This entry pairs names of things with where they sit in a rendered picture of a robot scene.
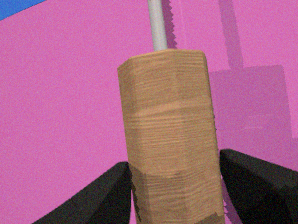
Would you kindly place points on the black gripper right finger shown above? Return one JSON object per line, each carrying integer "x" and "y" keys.
{"x": 261, "y": 192}

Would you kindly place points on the tan-handled tool with grey metal shaft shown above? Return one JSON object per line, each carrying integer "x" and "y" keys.
{"x": 170, "y": 132}

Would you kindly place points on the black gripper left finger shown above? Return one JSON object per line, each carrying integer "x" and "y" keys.
{"x": 108, "y": 200}

